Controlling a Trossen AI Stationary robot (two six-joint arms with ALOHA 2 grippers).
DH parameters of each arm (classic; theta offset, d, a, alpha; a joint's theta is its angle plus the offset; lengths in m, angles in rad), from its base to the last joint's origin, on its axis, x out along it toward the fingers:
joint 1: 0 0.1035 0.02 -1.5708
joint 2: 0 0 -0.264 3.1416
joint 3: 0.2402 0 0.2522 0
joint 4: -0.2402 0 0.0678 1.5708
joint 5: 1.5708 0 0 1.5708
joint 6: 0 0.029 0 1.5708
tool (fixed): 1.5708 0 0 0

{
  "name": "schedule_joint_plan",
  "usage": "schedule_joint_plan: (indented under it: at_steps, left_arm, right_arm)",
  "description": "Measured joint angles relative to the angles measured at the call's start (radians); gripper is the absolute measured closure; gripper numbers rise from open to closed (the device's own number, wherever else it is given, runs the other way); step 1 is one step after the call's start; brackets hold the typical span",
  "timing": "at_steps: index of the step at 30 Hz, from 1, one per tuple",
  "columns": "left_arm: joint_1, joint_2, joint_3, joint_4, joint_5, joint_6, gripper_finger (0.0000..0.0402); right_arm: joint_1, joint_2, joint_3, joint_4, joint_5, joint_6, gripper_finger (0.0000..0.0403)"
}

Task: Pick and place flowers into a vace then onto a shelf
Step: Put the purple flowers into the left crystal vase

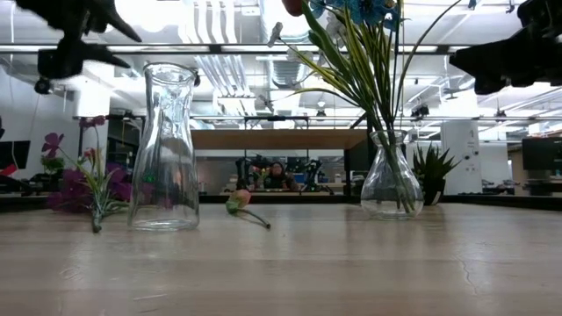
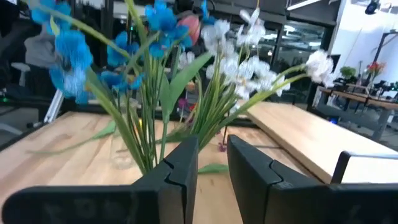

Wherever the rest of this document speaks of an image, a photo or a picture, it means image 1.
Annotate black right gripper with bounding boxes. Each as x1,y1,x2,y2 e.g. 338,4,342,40
448,0,562,96

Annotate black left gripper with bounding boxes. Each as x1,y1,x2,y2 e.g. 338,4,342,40
15,0,142,80

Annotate tall glass carafe vase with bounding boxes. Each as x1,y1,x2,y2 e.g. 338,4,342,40
126,61,201,233

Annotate purple artificial flower spray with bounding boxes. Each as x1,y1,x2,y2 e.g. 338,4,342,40
41,114,133,233

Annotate red artificial tulip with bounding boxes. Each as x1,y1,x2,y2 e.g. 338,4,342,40
281,0,396,212

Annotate round glass bulb vase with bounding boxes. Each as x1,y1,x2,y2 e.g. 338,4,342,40
359,129,425,221

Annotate pink artificial tulip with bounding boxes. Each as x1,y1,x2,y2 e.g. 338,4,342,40
225,188,272,231

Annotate wooden shelf black legs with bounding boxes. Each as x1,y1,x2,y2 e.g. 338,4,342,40
191,111,375,197

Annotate black computer monitor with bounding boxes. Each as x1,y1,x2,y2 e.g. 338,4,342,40
521,137,562,171
0,140,31,170

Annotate small leafy potted plant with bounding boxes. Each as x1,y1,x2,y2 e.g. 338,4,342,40
40,154,66,175

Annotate green potted succulent plant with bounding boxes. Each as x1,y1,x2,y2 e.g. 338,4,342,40
411,142,462,207

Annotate person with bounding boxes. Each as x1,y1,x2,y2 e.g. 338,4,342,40
263,161,299,192

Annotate black aluminium rig frame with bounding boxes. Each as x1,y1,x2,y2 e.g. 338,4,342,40
0,42,562,212

